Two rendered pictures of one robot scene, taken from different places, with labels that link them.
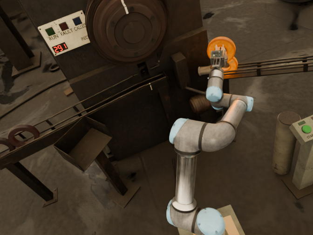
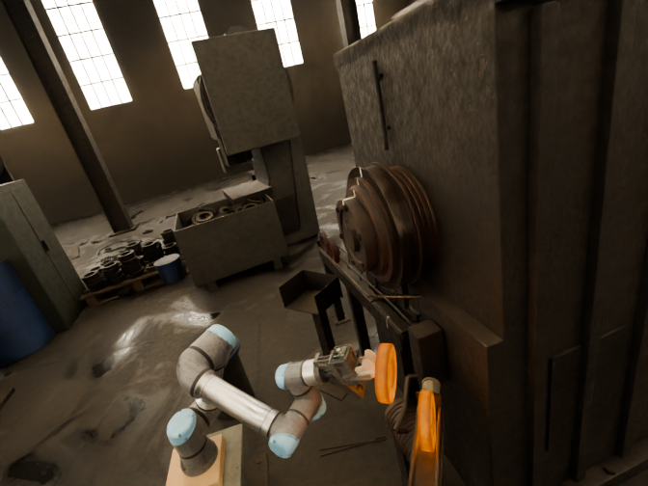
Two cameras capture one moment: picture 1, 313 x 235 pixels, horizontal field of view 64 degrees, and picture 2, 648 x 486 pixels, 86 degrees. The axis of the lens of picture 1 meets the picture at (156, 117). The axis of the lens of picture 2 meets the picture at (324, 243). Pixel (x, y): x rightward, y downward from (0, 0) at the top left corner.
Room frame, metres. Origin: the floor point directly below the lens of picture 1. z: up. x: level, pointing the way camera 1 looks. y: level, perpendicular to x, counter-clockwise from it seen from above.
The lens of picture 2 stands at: (1.03, -1.20, 1.60)
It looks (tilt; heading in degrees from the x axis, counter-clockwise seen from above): 22 degrees down; 83
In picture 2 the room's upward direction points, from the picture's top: 14 degrees counter-clockwise
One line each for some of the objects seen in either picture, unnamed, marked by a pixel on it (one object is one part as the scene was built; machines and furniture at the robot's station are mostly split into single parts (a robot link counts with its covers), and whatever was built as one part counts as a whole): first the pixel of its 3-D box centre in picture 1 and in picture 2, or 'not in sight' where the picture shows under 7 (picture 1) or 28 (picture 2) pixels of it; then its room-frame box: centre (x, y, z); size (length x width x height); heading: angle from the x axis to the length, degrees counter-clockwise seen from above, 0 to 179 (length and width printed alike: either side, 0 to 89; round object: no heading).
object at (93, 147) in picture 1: (103, 169); (322, 335); (1.11, 0.46, 0.36); 0.26 x 0.20 x 0.72; 129
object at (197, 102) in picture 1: (209, 120); (418, 469); (1.28, -0.37, 0.27); 0.22 x 0.13 x 0.53; 94
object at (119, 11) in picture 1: (132, 31); (355, 234); (1.30, -0.04, 1.11); 0.28 x 0.06 x 0.28; 94
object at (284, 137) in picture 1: (284, 145); not in sight; (0.87, -0.71, 0.26); 0.12 x 0.12 x 0.52
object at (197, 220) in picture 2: not in sight; (231, 235); (0.52, 2.66, 0.39); 1.03 x 0.83 x 0.79; 8
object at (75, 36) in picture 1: (68, 33); not in sight; (1.48, 0.31, 1.15); 0.26 x 0.02 x 0.18; 94
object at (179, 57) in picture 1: (180, 71); (428, 354); (1.43, -0.27, 0.68); 0.11 x 0.08 x 0.24; 4
